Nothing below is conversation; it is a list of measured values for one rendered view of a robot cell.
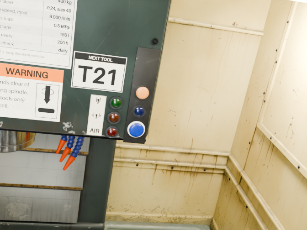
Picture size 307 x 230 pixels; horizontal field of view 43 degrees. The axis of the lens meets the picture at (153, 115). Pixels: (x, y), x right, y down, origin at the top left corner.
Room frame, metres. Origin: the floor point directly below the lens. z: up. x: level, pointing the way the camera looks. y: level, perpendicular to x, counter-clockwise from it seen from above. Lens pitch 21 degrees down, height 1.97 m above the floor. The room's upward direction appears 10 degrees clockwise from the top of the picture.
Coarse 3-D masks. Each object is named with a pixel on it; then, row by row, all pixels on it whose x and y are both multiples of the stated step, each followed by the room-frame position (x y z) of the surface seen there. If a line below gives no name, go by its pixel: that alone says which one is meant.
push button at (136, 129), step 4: (132, 124) 0.71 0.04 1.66; (136, 124) 0.71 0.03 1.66; (140, 124) 0.71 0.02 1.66; (132, 128) 0.71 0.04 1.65; (136, 128) 0.71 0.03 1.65; (140, 128) 0.71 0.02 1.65; (132, 132) 0.71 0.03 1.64; (136, 132) 0.71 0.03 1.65; (140, 132) 0.71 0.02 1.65; (136, 136) 0.71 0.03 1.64
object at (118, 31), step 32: (96, 0) 0.70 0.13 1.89; (128, 0) 0.71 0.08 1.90; (160, 0) 0.72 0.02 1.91; (96, 32) 0.70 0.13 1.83; (128, 32) 0.71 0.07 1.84; (160, 32) 0.72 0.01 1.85; (32, 64) 0.67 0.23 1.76; (128, 64) 0.71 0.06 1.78; (160, 64) 0.74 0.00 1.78; (64, 96) 0.69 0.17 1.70; (128, 96) 0.71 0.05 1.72; (0, 128) 0.67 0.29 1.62; (32, 128) 0.68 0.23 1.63; (64, 128) 0.69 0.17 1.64
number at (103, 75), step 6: (96, 66) 0.70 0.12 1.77; (102, 66) 0.70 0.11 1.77; (108, 66) 0.70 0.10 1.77; (114, 66) 0.70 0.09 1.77; (96, 72) 0.70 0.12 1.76; (102, 72) 0.70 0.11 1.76; (108, 72) 0.70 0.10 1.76; (114, 72) 0.70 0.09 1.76; (120, 72) 0.71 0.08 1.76; (96, 78) 0.70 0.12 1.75; (102, 78) 0.70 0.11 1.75; (108, 78) 0.70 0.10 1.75; (114, 78) 0.71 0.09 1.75; (120, 78) 0.71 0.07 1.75; (96, 84) 0.70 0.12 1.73; (102, 84) 0.70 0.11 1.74; (108, 84) 0.70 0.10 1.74; (114, 84) 0.71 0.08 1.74
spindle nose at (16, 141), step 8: (0, 136) 0.78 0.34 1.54; (8, 136) 0.79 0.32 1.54; (16, 136) 0.80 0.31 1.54; (24, 136) 0.82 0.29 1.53; (32, 136) 0.84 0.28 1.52; (0, 144) 0.78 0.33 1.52; (8, 144) 0.79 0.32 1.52; (16, 144) 0.80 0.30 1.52; (24, 144) 0.82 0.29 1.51; (0, 152) 0.78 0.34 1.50
